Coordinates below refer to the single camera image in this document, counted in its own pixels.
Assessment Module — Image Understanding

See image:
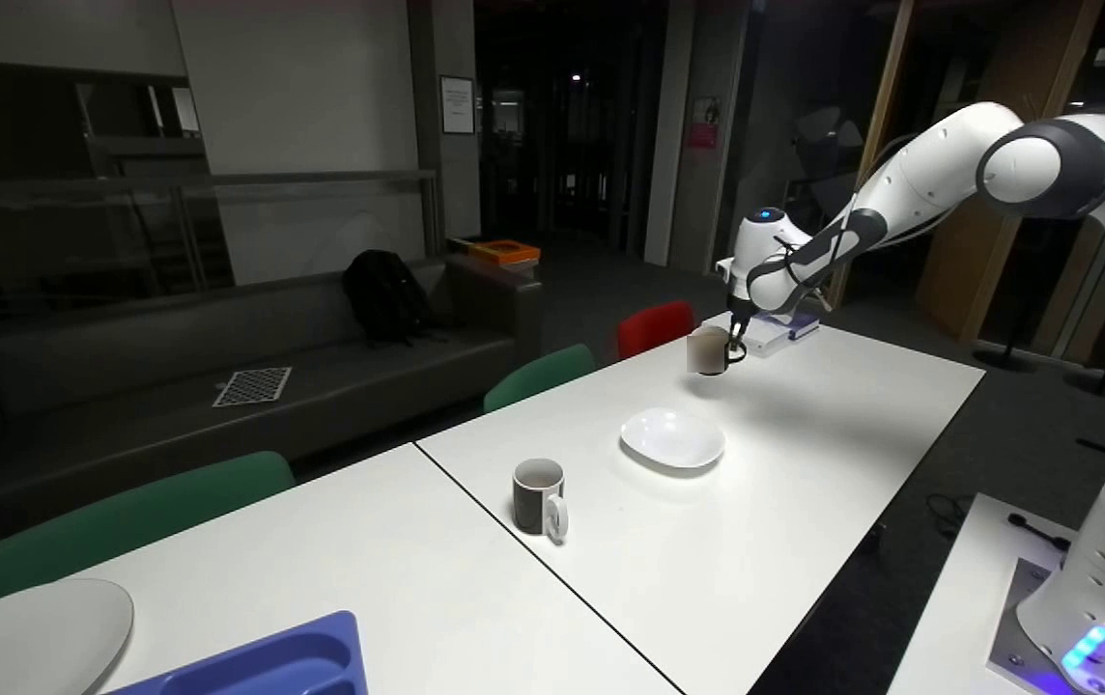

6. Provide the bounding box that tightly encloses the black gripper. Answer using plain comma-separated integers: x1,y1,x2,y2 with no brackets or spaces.
718,295,760,369

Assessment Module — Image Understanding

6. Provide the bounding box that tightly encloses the white plate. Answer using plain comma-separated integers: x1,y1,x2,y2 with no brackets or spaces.
615,406,730,475

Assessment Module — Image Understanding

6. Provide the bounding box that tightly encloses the blue book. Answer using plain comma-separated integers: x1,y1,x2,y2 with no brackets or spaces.
779,307,824,345

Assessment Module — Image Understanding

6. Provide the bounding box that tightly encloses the red chair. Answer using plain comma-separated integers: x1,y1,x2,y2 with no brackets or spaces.
615,298,701,362

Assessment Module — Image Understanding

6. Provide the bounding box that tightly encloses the green panel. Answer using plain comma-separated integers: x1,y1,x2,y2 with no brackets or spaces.
478,339,603,418

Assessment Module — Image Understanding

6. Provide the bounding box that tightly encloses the bin with orange lid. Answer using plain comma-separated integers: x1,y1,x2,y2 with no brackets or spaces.
450,237,546,339

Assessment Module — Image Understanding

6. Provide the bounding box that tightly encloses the slanted wooden beam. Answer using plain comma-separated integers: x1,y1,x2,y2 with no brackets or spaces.
854,0,918,178

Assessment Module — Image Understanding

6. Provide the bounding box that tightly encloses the black backpack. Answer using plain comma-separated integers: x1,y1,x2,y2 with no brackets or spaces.
339,248,434,348

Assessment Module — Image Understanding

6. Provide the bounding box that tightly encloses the black dumbbell-shaped tool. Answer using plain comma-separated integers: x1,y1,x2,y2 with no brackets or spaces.
1003,510,1076,557

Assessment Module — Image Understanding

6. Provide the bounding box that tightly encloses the paper sheet on sofa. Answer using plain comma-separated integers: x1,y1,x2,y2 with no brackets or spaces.
209,362,296,412

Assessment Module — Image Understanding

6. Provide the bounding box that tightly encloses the blue cutlery tray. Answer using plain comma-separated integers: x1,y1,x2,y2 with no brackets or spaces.
114,607,370,695

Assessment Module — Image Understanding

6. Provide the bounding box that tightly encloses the grey sofa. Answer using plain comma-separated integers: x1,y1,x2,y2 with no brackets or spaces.
0,263,526,505

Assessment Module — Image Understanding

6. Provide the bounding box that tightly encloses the wide green chair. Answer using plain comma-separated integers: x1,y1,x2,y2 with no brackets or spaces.
0,448,296,621

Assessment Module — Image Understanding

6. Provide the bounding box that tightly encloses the grey round disc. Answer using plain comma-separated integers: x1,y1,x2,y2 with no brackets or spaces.
0,572,138,695

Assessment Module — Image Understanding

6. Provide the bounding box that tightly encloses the black mug with white handle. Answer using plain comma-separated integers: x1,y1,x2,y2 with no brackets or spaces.
509,455,572,549

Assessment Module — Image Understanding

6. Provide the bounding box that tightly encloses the framed wall notice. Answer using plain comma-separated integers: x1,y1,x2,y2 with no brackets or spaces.
439,73,477,134

